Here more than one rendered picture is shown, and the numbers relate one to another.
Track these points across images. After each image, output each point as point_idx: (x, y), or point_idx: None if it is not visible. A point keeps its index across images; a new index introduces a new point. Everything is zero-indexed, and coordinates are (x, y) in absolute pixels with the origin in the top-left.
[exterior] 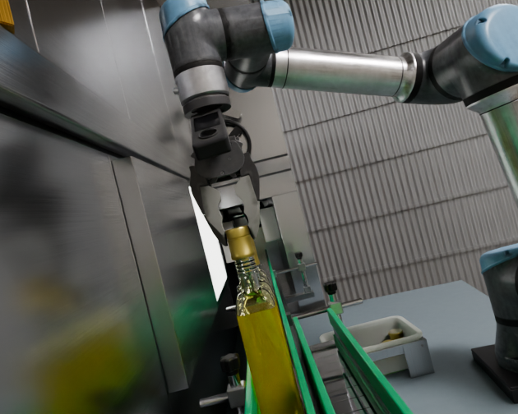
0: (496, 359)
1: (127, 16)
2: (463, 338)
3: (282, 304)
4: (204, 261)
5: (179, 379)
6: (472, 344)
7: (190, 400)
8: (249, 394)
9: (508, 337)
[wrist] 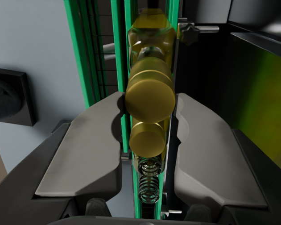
0: (21, 108)
1: None
2: (36, 146)
3: (134, 186)
4: None
5: (240, 34)
6: (33, 137)
7: None
8: (175, 6)
9: None
